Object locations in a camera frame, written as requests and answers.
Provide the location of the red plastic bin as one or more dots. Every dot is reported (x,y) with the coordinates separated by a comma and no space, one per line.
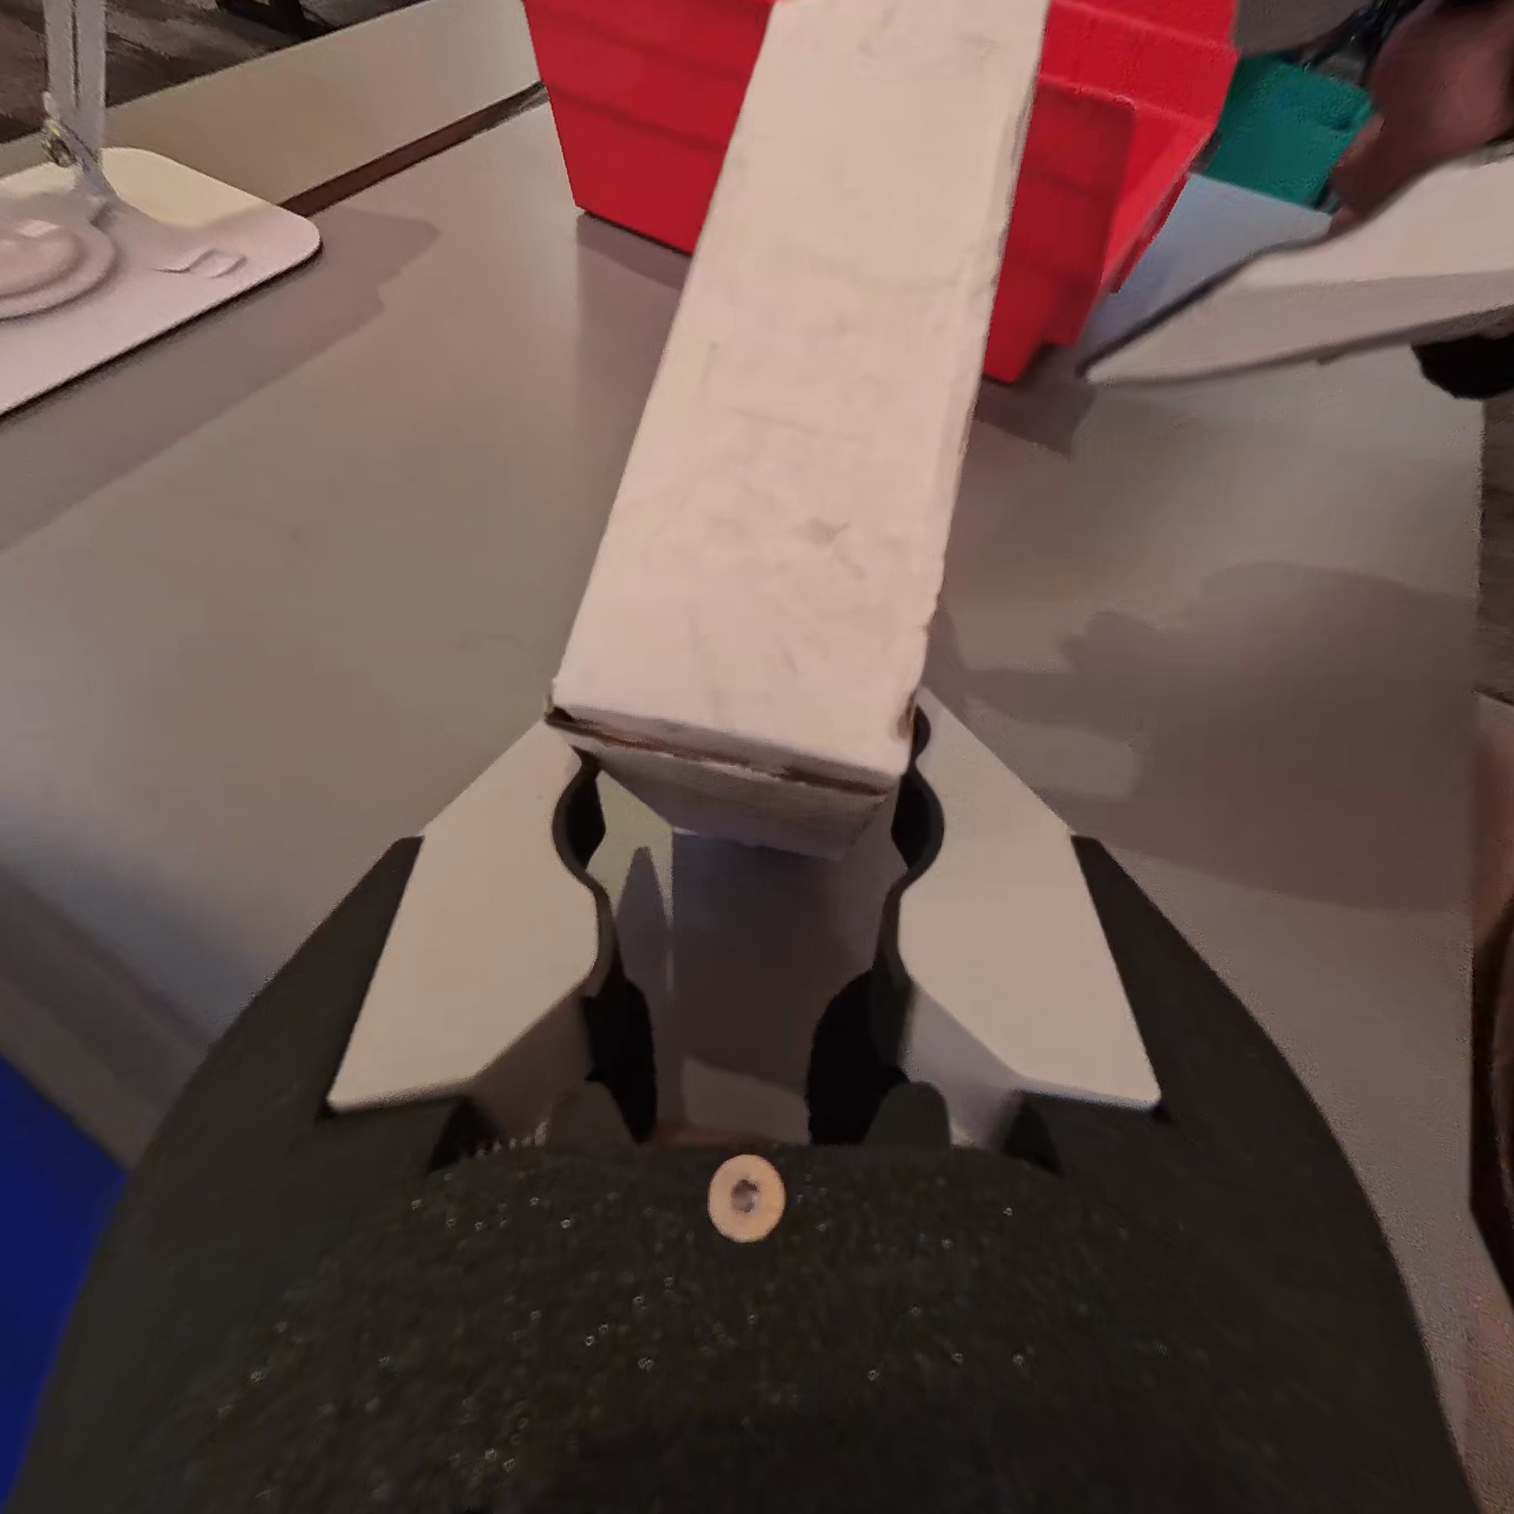
(628,143)

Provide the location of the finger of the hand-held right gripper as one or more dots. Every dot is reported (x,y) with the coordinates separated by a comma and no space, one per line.
(1243,249)
(1360,296)

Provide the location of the blue plastic bin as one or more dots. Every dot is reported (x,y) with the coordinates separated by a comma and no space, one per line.
(48,1242)

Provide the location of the white cardboard box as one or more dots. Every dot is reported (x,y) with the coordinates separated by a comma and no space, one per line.
(817,413)

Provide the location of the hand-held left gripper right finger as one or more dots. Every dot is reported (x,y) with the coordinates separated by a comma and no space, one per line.
(1017,947)

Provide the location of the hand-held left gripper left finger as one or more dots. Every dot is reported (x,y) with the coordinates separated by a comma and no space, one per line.
(473,947)

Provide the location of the person's right hand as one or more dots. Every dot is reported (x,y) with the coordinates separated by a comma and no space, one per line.
(1443,94)

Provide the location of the white lamp stand base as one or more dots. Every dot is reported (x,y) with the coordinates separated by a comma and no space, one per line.
(213,260)

